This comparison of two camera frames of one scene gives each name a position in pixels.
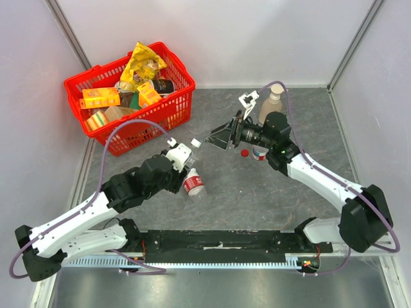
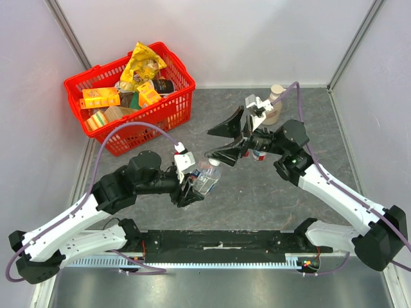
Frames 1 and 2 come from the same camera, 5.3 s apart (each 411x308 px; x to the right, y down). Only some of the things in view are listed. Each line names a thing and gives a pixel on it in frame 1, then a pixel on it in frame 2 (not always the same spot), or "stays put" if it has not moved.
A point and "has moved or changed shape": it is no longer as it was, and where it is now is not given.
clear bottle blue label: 191,160 has moved or changed shape
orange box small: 147,95 stays put
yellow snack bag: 144,65 stays put
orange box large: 99,97 stays put
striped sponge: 96,121 stays put
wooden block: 113,113 stays put
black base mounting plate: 227,246 stays put
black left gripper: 178,178 to 189,196
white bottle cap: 196,142 to 213,162
